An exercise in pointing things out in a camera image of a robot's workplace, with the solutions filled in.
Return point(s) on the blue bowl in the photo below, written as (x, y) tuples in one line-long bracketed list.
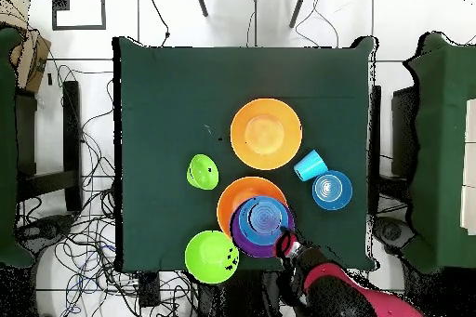
[(264, 220), (332, 190)]

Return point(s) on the purple bowl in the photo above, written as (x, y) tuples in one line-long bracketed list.
[(241, 246)]

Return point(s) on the large orange bowl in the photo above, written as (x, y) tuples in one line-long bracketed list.
[(230, 198), (266, 134)]

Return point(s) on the large green bowl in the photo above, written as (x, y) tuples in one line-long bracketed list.
[(210, 257)]

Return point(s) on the blue cup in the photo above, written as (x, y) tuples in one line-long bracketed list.
[(310, 165)]

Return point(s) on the small green bowl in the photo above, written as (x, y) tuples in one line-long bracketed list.
[(202, 172)]

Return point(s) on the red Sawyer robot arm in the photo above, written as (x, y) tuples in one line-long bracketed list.
[(334, 294)]

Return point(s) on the white box stack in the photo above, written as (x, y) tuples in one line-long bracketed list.
[(470, 127)]

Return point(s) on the black power strip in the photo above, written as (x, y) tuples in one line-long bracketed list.
[(148, 291)]

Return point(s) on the dark green covered table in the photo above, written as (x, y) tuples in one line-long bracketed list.
[(442, 146), (7, 146)]

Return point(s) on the dark green table cloth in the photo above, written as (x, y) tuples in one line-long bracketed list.
[(167, 82)]

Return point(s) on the black tripod leg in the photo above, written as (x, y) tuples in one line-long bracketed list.
[(298, 6), (200, 1)]

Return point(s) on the cardboard box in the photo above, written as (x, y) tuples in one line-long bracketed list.
[(33, 60)]

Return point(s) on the black pedestal foot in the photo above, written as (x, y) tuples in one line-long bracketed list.
[(48, 227), (392, 231)]

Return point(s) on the black metal stand frame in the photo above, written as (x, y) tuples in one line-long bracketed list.
[(72, 127)]

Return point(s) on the black floor frame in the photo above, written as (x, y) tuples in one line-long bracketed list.
[(60, 0)]

